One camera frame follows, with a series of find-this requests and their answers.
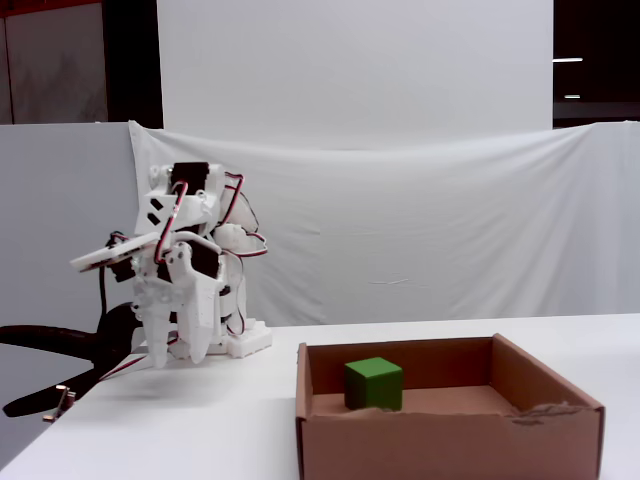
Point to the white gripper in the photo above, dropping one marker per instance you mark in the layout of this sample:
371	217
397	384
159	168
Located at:
196	300

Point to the green cube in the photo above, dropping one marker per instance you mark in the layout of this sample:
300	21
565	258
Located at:
375	385

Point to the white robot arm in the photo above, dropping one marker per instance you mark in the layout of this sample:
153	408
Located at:
200	215

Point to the brown cardboard box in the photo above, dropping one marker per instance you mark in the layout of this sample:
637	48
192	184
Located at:
450	445

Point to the black table clamp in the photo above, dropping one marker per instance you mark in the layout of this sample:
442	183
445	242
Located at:
50	335

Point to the grey partition panel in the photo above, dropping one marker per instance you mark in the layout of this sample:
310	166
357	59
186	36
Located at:
60	200

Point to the white draped cloth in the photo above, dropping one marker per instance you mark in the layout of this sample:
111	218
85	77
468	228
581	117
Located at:
450	225

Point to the brown door panel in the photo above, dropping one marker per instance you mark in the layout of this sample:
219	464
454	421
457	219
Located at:
50	65

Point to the white backdrop board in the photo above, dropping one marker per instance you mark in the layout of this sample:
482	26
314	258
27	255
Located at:
350	60

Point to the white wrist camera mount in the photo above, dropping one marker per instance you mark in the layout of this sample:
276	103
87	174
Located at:
110	255

